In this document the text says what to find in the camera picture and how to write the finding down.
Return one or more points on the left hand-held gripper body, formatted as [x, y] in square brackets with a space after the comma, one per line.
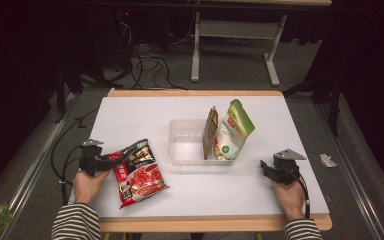
[90, 156]

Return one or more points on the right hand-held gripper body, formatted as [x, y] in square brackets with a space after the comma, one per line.
[288, 165]

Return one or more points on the red and black snack packet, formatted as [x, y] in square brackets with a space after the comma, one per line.
[143, 180]

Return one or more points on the green and white snack packet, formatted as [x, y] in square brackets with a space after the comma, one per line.
[233, 136]

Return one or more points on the brown snack packet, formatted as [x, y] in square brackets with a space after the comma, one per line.
[210, 133]

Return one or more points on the clear plastic container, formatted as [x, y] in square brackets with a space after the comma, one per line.
[185, 146]

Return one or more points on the person's right hand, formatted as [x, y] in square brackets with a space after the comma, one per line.
[290, 200]

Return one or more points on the person's left hand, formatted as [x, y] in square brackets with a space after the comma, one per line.
[86, 186]

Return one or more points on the crumpled white wrapper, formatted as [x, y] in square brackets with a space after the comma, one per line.
[328, 160]

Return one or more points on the black metal stand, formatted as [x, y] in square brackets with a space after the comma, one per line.
[60, 93]
[335, 100]

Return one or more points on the white table sheet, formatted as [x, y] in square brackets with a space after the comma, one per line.
[193, 193]

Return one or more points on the black computer tower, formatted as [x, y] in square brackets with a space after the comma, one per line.
[113, 40]

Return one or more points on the metal floor rail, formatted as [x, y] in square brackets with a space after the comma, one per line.
[30, 173]
[350, 166]

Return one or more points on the white metal desk frame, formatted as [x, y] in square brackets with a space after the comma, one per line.
[236, 29]

